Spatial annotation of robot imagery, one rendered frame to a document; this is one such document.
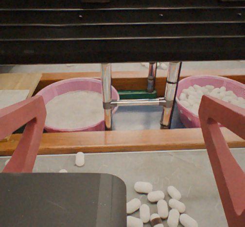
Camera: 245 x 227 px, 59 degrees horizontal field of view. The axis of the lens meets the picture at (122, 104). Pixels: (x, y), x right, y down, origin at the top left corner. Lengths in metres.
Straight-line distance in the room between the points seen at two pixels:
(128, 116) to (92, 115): 0.14
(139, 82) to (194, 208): 0.47
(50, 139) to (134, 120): 0.29
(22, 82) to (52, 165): 0.36
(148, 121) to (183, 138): 0.20
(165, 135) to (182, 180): 0.11
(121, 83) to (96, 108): 0.16
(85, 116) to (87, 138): 0.14
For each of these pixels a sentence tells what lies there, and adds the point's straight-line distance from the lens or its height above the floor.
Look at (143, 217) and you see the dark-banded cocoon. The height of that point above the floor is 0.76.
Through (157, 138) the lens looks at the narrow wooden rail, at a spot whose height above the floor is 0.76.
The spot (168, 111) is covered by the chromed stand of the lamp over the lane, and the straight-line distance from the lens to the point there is 0.54.
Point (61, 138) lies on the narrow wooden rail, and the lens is 0.56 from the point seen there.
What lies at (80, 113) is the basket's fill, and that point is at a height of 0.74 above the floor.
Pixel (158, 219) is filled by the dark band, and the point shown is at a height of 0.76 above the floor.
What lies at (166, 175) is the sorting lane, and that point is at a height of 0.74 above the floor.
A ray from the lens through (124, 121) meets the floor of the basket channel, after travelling 0.72.
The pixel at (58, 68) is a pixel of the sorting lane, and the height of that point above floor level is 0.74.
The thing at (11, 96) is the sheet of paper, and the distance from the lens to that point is 0.73.
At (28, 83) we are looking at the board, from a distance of 0.78.
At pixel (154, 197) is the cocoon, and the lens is 0.46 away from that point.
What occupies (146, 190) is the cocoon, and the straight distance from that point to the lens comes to 0.47.
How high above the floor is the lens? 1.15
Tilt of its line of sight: 37 degrees down
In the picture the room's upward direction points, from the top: straight up
